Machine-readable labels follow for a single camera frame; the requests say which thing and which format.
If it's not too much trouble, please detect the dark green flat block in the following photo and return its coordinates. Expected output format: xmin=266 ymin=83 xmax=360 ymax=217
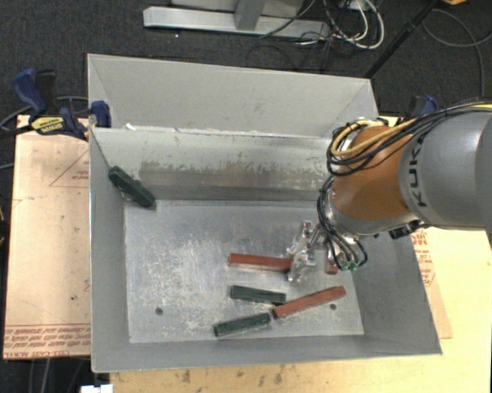
xmin=212 ymin=310 xmax=273 ymax=341
xmin=107 ymin=164 xmax=159 ymax=209
xmin=229 ymin=284 xmax=288 ymax=307

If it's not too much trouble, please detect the black cylinder on white bracket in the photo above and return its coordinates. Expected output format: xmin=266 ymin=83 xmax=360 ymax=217
xmin=387 ymin=221 xmax=420 ymax=242

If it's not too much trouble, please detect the red-brown flat block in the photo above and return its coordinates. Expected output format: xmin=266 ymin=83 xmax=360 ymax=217
xmin=271 ymin=282 xmax=348 ymax=324
xmin=226 ymin=252 xmax=340 ymax=277

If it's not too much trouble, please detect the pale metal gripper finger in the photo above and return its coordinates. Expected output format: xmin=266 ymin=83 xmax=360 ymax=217
xmin=285 ymin=252 xmax=318 ymax=284
xmin=285 ymin=219 xmax=316 ymax=256

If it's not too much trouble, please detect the grey metal bin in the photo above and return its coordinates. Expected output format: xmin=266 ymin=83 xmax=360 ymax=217
xmin=73 ymin=53 xmax=456 ymax=389

